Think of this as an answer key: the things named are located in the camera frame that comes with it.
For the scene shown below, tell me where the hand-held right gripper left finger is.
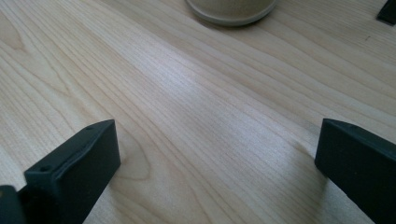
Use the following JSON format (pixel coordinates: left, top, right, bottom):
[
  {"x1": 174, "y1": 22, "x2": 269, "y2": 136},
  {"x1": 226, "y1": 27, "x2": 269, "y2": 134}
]
[{"x1": 23, "y1": 119, "x2": 121, "y2": 224}]

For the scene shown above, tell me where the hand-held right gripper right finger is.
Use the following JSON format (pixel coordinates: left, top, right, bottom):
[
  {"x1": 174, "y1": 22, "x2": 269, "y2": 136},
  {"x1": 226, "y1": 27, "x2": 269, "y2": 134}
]
[{"x1": 314, "y1": 118, "x2": 396, "y2": 224}]

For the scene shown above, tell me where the small black block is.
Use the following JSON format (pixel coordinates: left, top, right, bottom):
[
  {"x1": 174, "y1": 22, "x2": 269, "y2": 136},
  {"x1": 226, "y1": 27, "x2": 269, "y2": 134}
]
[{"x1": 375, "y1": 0, "x2": 396, "y2": 26}]

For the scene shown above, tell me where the beige round container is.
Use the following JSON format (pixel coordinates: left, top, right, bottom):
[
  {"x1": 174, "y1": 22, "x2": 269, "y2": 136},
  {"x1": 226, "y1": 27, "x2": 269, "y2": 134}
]
[{"x1": 186, "y1": 0, "x2": 277, "y2": 27}]

